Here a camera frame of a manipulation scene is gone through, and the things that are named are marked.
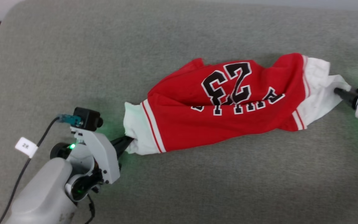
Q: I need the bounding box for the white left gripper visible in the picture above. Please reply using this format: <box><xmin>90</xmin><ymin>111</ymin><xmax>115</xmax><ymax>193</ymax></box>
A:
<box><xmin>50</xmin><ymin>126</ymin><xmax>135</xmax><ymax>184</ymax></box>

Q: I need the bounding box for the short black arm cable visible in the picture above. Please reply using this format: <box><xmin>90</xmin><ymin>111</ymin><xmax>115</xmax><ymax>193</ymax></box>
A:
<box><xmin>84</xmin><ymin>193</ymin><xmax>96</xmax><ymax>224</ymax></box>

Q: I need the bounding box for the red white jersey shirt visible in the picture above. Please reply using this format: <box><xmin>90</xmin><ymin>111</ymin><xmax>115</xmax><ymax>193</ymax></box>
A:
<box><xmin>124</xmin><ymin>53</ymin><xmax>352</xmax><ymax>155</ymax></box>

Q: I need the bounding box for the white cable label tag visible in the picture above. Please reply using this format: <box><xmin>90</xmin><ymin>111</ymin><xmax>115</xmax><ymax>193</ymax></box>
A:
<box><xmin>15</xmin><ymin>137</ymin><xmax>39</xmax><ymax>158</ymax></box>

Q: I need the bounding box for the black camera cable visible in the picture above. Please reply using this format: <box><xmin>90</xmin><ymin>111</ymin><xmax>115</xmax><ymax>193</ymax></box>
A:
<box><xmin>0</xmin><ymin>114</ymin><xmax>83</xmax><ymax>224</ymax></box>

